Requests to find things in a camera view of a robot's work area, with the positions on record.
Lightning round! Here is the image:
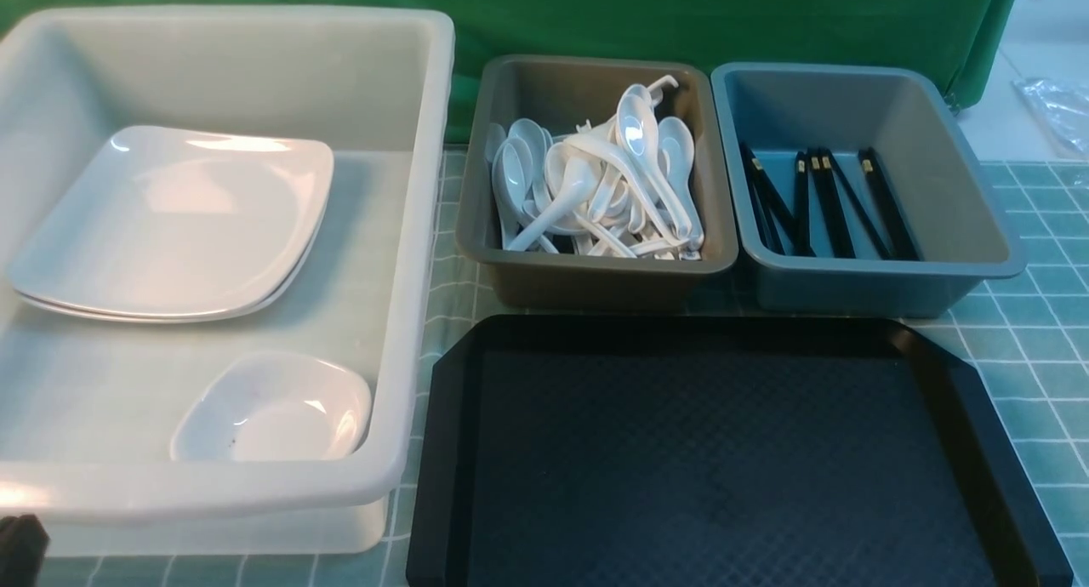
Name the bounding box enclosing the black chopstick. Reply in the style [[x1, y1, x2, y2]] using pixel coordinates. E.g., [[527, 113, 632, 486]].
[[794, 151, 813, 257], [808, 148, 856, 259], [858, 146, 921, 261], [822, 148, 892, 260], [739, 140, 795, 254]]

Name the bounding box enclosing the white ceramic soup spoon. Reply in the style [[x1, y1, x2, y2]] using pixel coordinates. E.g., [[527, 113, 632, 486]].
[[616, 83, 693, 246]]

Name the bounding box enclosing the white spoon left side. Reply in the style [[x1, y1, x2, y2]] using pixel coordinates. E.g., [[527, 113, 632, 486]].
[[493, 136, 536, 250]]

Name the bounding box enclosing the brown-grey spoon bin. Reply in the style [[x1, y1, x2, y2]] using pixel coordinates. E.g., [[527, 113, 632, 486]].
[[455, 54, 739, 311]]

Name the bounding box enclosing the white square plate in tub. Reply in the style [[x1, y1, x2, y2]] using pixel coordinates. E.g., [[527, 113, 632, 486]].
[[14, 208, 327, 326]]

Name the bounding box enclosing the clear plastic bag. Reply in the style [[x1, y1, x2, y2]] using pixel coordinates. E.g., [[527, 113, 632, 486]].
[[1012, 77, 1088, 160]]

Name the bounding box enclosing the large white plastic tub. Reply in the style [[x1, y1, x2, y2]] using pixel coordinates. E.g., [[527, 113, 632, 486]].
[[1, 7, 454, 557]]

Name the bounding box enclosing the small white square bowl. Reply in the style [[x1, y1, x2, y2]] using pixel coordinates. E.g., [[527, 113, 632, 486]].
[[168, 350, 374, 462]]

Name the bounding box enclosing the green backdrop cloth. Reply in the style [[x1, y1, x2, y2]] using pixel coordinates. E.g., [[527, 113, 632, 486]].
[[3, 0, 1015, 142]]

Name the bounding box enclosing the white spoon diagonal front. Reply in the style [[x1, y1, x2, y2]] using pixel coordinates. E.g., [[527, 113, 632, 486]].
[[505, 156, 602, 250]]

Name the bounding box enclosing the white spoon right side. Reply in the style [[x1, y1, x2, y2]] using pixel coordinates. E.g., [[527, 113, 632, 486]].
[[659, 117, 703, 253]]

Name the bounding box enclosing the black chopstick centre right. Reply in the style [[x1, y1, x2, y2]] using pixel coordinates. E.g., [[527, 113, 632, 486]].
[[822, 148, 892, 260]]

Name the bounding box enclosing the black chopstick middle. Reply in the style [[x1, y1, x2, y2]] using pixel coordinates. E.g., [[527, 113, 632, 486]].
[[808, 148, 856, 259]]

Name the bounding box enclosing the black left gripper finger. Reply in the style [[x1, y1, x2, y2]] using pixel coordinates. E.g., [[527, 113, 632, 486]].
[[1, 515, 50, 586]]

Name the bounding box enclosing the black plastic serving tray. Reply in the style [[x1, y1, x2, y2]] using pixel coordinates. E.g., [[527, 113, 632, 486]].
[[406, 315, 1075, 586]]

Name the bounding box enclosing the black chopstick far right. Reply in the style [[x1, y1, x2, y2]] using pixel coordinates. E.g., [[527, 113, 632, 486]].
[[858, 146, 921, 261]]

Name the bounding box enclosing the black chopstick far left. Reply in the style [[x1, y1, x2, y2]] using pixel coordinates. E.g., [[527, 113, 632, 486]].
[[739, 140, 795, 254]]

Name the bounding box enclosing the large white square plate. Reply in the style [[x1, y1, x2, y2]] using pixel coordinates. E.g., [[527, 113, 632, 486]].
[[5, 125, 334, 316]]

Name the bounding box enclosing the blue-grey chopstick bin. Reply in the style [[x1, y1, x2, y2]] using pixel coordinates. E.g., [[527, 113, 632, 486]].
[[711, 61, 1026, 318]]

